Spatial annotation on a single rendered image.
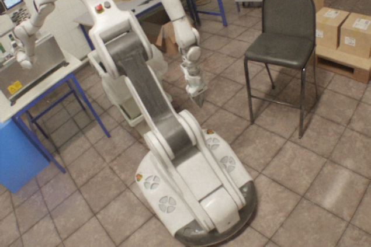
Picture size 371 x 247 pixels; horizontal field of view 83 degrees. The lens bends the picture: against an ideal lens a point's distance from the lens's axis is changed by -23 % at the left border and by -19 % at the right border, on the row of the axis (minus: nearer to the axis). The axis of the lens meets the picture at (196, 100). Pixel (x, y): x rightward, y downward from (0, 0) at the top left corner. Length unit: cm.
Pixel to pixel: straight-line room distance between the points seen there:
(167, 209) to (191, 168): 32
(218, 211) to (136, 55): 76
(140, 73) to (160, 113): 18
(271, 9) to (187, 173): 123
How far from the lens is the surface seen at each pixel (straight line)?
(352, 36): 244
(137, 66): 106
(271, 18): 185
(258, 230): 154
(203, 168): 117
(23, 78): 212
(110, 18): 112
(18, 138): 244
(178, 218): 138
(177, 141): 106
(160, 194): 137
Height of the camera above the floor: 144
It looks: 38 degrees down
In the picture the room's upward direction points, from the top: 18 degrees counter-clockwise
